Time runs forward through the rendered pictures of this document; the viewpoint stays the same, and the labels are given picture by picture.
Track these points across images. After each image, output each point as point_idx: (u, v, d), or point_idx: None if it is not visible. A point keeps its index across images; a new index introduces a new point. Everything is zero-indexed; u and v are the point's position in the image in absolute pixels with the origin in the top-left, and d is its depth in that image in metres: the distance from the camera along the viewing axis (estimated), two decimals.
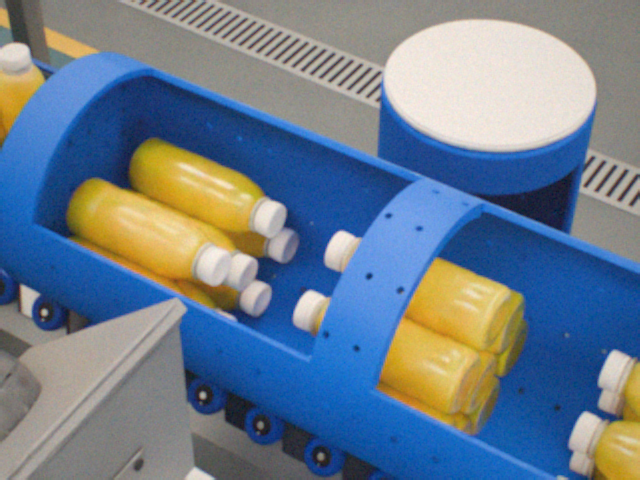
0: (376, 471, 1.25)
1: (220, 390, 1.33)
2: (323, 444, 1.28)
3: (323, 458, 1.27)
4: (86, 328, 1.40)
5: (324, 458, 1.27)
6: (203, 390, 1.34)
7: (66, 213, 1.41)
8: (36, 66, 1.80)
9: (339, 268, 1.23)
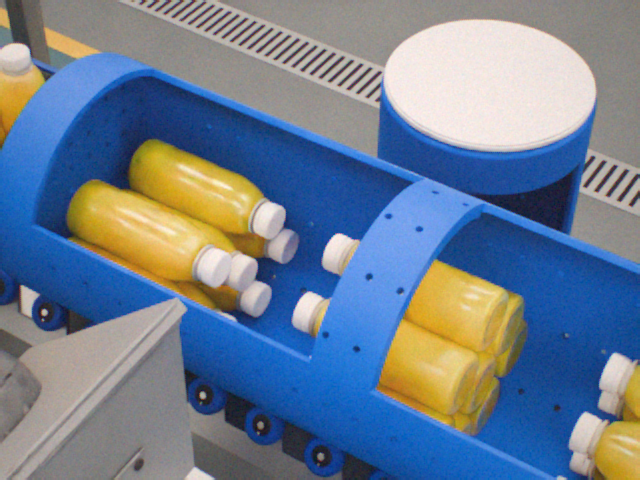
0: (376, 471, 1.25)
1: (220, 390, 1.33)
2: (323, 444, 1.28)
3: (323, 458, 1.27)
4: (86, 328, 1.40)
5: (324, 458, 1.27)
6: (203, 390, 1.34)
7: (66, 213, 1.41)
8: (36, 66, 1.80)
9: (337, 272, 1.24)
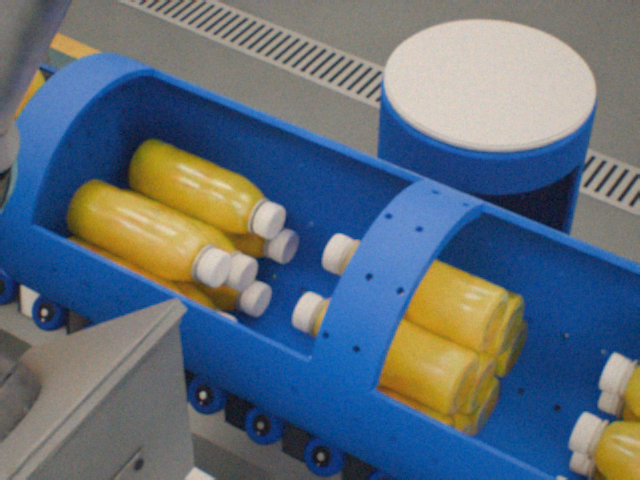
0: (376, 471, 1.25)
1: (220, 390, 1.33)
2: (323, 444, 1.28)
3: (323, 458, 1.27)
4: (86, 328, 1.40)
5: (324, 458, 1.27)
6: (203, 390, 1.34)
7: (66, 213, 1.41)
8: None
9: (337, 272, 1.24)
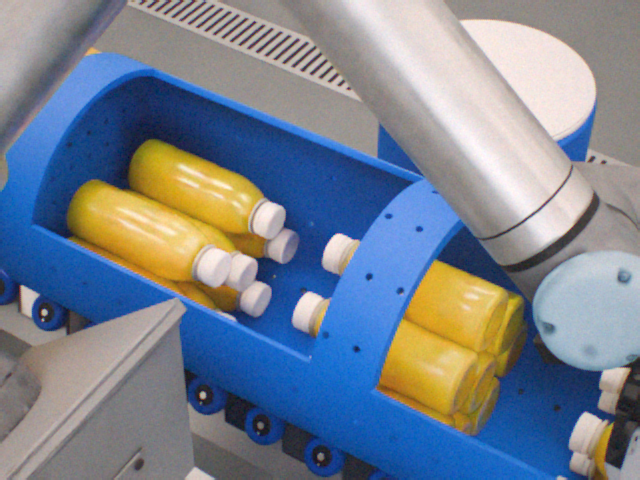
0: (376, 471, 1.25)
1: (220, 390, 1.33)
2: (323, 444, 1.28)
3: (323, 458, 1.27)
4: (86, 328, 1.40)
5: (324, 458, 1.27)
6: (203, 390, 1.34)
7: (66, 213, 1.41)
8: None
9: (337, 272, 1.24)
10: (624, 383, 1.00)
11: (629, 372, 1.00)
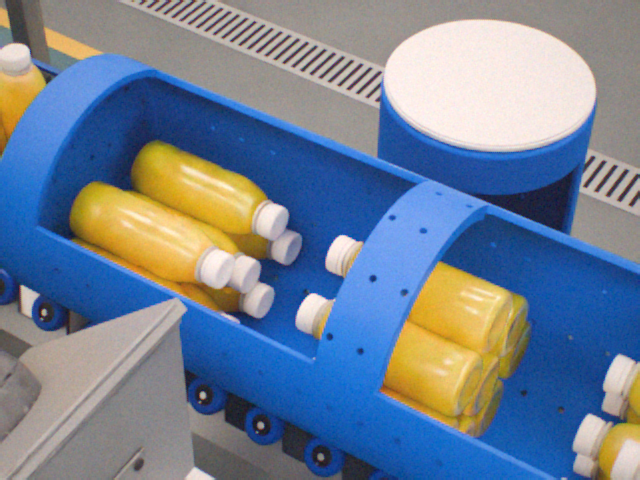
0: (379, 470, 1.25)
1: (221, 393, 1.33)
2: (325, 445, 1.28)
3: (323, 459, 1.27)
4: (88, 326, 1.40)
5: (324, 459, 1.27)
6: (204, 390, 1.34)
7: (69, 214, 1.41)
8: (36, 66, 1.80)
9: (340, 274, 1.24)
10: None
11: None
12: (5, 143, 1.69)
